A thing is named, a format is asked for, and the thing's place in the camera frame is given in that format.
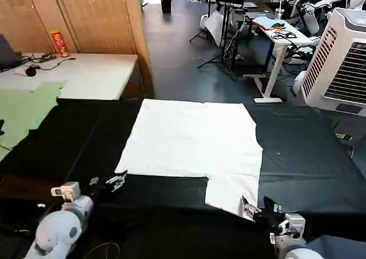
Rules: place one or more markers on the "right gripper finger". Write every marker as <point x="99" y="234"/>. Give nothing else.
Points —
<point x="275" y="208"/>
<point x="248" y="210"/>

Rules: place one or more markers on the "black waste bin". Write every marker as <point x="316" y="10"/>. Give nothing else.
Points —
<point x="166" y="4"/>

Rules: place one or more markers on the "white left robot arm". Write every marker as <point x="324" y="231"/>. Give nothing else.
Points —
<point x="57" y="230"/>

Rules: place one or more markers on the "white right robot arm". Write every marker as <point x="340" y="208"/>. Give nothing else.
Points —
<point x="297" y="251"/>

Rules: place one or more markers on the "dark laptop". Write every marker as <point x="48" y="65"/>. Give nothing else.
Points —
<point x="7" y="54"/>

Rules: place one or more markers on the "pale green cloth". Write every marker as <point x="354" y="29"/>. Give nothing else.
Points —
<point x="23" y="113"/>

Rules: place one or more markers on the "colourful cloth pile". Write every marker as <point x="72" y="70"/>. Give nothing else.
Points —
<point x="268" y="23"/>

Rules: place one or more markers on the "white paper sheet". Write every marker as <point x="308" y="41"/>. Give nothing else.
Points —
<point x="17" y="81"/>

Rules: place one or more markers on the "black table cloth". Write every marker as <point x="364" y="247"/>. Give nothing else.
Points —
<point x="300" y="156"/>

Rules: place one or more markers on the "black monitor tripod stand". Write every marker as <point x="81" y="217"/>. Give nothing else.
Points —
<point x="226" y="39"/>

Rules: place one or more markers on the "white air cooler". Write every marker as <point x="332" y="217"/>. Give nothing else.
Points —
<point x="328" y="64"/>

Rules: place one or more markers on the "wooden partition panels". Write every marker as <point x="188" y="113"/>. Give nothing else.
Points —
<point x="100" y="19"/>

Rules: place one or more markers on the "white desk with wooden side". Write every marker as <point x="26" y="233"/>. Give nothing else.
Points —
<point x="94" y="76"/>

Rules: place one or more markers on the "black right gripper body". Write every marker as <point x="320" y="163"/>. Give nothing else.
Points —
<point x="270" y="220"/>

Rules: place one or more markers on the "red chip can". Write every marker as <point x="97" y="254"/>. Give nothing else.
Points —
<point x="60" y="43"/>

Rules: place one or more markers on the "plastic cup with straw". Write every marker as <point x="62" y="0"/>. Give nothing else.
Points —
<point x="279" y="14"/>

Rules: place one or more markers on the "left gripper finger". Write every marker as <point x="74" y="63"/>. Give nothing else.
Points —
<point x="94" y="181"/>
<point x="117" y="180"/>

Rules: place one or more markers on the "white standing desk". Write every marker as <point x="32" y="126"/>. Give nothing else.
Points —
<point x="281" y="37"/>

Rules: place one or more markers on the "small round black object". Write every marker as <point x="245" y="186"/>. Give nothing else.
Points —
<point x="31" y="71"/>

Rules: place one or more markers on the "white printed T-shirt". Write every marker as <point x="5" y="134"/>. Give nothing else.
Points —
<point x="194" y="139"/>

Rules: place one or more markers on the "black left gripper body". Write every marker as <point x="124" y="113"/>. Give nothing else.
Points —
<point x="98" y="193"/>

